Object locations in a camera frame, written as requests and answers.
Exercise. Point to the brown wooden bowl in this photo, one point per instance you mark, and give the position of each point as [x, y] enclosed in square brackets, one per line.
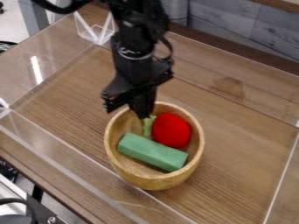
[146, 163]

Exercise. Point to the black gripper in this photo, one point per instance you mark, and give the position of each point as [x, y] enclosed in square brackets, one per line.
[140, 76]

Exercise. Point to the small light green stick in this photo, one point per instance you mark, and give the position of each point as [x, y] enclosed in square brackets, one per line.
[148, 125]

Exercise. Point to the green rectangular block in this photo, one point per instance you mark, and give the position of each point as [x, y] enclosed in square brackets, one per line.
[152, 152]

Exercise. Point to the grey table leg post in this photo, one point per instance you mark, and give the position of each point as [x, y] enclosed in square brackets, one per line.
[34, 16]

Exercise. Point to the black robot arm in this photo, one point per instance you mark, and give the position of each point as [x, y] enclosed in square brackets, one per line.
[142, 23]

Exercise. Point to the red plush ball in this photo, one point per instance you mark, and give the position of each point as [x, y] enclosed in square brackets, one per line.
[172, 131]

